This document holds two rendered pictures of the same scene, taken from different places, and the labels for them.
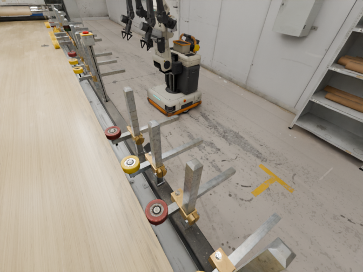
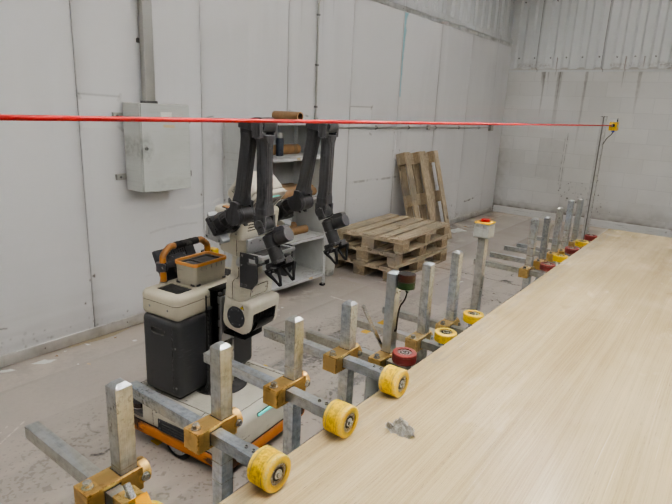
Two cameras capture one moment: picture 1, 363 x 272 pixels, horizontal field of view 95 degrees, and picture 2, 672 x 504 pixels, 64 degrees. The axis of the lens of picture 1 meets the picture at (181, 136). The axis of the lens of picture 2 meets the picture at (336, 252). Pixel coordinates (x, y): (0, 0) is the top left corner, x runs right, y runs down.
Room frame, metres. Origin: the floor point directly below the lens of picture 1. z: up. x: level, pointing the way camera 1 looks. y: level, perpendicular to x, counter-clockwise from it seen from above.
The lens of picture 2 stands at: (2.61, 2.71, 1.67)
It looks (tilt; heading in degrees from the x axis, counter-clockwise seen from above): 15 degrees down; 252
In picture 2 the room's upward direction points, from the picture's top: 3 degrees clockwise
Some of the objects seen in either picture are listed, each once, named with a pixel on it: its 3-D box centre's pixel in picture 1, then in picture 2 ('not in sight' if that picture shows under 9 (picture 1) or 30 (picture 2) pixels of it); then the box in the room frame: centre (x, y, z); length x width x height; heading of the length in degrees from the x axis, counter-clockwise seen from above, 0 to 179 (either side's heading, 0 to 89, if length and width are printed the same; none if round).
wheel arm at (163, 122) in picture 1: (147, 128); (510, 268); (0.77, 0.21, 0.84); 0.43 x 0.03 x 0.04; 126
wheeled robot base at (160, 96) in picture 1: (174, 96); (220, 402); (2.40, 0.15, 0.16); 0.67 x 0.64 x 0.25; 132
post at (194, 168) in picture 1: (188, 203); (555, 244); (0.29, -0.04, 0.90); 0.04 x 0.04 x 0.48; 36
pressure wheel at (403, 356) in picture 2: (73, 57); (403, 366); (1.89, 1.23, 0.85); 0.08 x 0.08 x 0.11
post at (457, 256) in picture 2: (92, 68); (452, 306); (1.50, 0.84, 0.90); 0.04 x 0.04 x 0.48; 36
